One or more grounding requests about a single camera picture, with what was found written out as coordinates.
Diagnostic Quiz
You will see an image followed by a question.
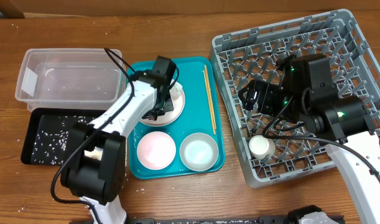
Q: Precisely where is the pink round plate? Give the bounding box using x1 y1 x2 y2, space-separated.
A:
140 83 185 127

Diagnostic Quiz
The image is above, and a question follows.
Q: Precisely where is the wooden chopstick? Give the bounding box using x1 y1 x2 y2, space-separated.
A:
204 64 216 130
203 70 216 135

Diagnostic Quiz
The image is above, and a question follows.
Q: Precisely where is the white cup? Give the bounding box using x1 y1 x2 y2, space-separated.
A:
248 135 276 160

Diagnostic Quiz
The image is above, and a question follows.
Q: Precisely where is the pink bowl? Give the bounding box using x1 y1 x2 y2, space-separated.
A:
137 131 176 170

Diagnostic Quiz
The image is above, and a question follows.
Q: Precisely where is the grey bowl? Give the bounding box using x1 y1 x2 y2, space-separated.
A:
179 133 219 172

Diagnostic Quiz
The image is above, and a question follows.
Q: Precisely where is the pile of white rice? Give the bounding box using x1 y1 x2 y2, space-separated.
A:
30 115 95 166

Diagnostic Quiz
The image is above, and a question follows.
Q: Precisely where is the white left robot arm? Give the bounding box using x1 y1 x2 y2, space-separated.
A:
53 56 179 223

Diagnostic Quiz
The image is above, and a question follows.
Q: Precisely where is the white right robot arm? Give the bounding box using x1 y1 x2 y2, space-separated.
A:
238 54 380 223

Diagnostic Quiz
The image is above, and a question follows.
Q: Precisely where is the grey dishwasher rack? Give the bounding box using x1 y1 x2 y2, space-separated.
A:
210 9 380 189

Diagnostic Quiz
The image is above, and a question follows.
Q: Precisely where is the black waste tray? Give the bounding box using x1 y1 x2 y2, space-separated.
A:
21 108 104 166

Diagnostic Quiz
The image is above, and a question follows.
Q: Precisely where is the clear plastic bin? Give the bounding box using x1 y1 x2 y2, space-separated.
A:
15 48 126 111

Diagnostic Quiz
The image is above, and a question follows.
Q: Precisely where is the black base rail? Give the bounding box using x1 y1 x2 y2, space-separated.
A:
124 212 346 224

